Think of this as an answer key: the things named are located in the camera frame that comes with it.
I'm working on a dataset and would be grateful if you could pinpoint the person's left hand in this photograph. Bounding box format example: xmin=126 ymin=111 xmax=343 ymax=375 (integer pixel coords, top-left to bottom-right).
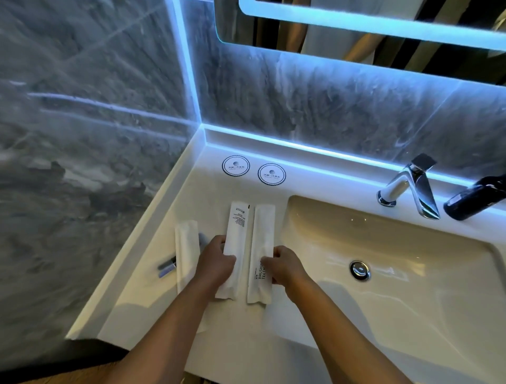
xmin=192 ymin=234 xmax=238 ymax=288

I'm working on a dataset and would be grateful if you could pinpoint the person's right hand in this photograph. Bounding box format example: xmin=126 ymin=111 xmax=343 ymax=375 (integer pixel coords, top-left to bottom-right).
xmin=261 ymin=245 xmax=313 ymax=294

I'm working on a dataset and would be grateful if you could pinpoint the white toothbrush paper packet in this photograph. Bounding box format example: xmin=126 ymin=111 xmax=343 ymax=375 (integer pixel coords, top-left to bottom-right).
xmin=247 ymin=204 xmax=276 ymax=305

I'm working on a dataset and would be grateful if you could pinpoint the white printed sachet packet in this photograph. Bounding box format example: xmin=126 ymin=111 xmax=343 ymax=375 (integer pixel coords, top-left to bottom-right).
xmin=215 ymin=202 xmax=252 ymax=300

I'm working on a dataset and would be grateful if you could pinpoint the person's left forearm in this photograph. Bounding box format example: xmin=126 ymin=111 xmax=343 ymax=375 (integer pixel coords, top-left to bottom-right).
xmin=93 ymin=274 xmax=223 ymax=384

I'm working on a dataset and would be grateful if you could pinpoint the person's right forearm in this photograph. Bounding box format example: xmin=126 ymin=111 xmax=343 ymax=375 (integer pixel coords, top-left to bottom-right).
xmin=283 ymin=274 xmax=402 ymax=384

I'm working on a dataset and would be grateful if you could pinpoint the plain white paper packet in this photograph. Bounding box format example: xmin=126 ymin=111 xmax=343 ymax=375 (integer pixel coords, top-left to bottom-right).
xmin=175 ymin=220 xmax=209 ymax=334

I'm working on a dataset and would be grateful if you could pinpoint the dark grey comb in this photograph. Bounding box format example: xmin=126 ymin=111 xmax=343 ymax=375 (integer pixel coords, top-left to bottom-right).
xmin=157 ymin=233 xmax=209 ymax=277

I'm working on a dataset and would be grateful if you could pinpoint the chrome sink drain plug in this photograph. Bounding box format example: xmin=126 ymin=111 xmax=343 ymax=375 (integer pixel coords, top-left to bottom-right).
xmin=349 ymin=260 xmax=372 ymax=282

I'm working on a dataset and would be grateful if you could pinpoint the round white paper coaster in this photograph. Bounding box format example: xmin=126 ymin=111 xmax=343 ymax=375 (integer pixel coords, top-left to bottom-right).
xmin=258 ymin=163 xmax=287 ymax=186
xmin=222 ymin=155 xmax=251 ymax=177

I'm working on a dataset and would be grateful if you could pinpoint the blue light strip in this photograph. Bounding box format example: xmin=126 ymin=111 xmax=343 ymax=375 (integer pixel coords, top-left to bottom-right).
xmin=169 ymin=0 xmax=506 ymax=191

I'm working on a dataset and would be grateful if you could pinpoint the white ceramic sink basin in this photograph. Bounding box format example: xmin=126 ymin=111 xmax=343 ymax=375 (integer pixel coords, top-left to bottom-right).
xmin=283 ymin=195 xmax=506 ymax=374

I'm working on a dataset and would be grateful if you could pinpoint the chrome and white faucet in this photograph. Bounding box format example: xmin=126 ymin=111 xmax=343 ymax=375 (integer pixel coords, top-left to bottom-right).
xmin=376 ymin=153 xmax=440 ymax=220

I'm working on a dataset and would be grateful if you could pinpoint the black bottle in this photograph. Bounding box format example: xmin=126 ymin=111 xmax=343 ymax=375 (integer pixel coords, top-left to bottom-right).
xmin=443 ymin=174 xmax=506 ymax=221

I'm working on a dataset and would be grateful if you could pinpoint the wall mirror with lit edge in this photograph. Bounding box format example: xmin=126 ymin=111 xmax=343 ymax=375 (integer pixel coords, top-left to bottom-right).
xmin=213 ymin=0 xmax=506 ymax=86

